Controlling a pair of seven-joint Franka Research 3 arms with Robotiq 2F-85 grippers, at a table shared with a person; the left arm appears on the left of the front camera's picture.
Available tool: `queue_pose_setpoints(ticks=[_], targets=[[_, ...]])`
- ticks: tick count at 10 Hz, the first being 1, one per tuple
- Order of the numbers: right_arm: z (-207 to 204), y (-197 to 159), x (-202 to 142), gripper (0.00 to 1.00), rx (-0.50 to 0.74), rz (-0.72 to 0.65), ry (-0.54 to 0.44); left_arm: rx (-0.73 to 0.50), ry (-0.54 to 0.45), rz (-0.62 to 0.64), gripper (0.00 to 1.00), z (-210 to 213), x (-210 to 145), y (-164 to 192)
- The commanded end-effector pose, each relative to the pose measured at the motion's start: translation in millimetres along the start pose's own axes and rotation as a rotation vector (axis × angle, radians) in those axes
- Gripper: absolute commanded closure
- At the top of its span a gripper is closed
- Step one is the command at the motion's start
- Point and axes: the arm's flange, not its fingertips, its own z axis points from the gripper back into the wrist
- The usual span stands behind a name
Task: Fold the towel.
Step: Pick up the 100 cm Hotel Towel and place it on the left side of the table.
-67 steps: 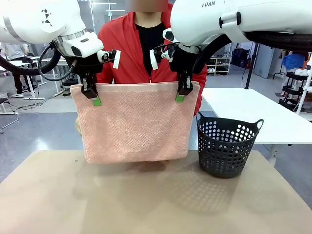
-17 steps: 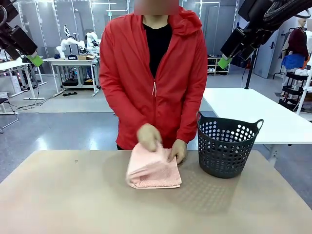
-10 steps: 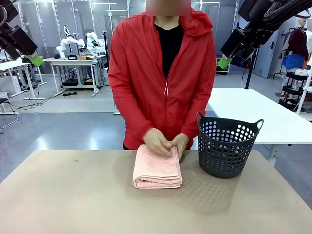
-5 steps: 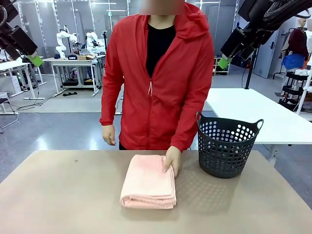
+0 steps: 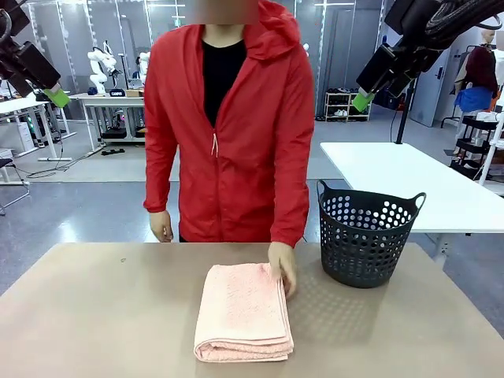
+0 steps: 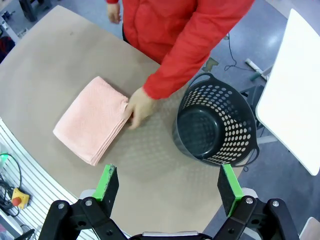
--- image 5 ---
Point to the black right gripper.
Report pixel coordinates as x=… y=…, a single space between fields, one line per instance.
x=380 y=71

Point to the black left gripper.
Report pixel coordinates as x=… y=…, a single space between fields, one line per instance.
x=31 y=65

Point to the pink terry towel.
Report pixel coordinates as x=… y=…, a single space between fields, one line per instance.
x=240 y=315

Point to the person's right forearm red sleeve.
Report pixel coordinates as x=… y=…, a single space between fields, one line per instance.
x=157 y=185

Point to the person's left forearm red sleeve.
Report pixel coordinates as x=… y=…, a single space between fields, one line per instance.
x=289 y=212

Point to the person's right hand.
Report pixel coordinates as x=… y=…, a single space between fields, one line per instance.
x=161 y=226

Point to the person's left hand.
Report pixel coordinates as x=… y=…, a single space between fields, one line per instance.
x=283 y=264

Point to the shoe rack with shoes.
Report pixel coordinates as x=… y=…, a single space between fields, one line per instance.
x=346 y=104

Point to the white desk with drawer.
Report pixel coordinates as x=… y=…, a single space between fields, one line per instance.
x=23 y=103

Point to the black vertical pole stand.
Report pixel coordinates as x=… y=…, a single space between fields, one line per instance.
x=403 y=118

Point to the white drawer unit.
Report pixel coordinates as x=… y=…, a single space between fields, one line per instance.
x=25 y=136

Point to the white workbench table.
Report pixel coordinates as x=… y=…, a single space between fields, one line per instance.
x=110 y=100

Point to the dark bag with white print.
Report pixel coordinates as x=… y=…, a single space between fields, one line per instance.
x=117 y=93

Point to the black equipment base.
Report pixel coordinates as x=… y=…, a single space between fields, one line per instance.
x=114 y=134

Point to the grey door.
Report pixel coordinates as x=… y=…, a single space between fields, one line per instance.
x=429 y=102

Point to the cardboard box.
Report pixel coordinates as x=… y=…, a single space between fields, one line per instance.
x=135 y=93

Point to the large white table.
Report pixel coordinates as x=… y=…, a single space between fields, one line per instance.
x=393 y=177

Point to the black chair with metal legs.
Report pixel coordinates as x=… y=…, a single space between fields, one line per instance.
x=8 y=162

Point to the blue garment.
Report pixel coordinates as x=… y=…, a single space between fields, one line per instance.
x=472 y=98

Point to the black utility cart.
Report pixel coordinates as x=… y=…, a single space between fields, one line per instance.
x=472 y=134

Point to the dressed mannequin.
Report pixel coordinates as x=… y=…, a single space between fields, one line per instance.
x=482 y=67

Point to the person in red jacket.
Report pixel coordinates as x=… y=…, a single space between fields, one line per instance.
x=244 y=157

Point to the dark grey perforated basket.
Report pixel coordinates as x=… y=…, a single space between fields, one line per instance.
x=362 y=256

